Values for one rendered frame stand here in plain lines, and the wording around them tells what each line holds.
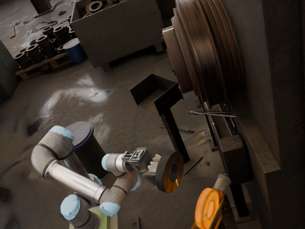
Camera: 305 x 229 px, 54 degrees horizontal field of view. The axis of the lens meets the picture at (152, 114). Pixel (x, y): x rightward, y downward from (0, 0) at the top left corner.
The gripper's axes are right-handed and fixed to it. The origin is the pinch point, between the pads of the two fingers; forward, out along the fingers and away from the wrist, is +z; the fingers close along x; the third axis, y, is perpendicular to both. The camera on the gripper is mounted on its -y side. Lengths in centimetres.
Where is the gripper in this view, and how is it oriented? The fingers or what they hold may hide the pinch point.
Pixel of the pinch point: (168, 168)
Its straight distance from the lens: 110.9
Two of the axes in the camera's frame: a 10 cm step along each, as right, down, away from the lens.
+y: -5.3, -7.3, -4.3
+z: 7.0, -0.9, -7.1
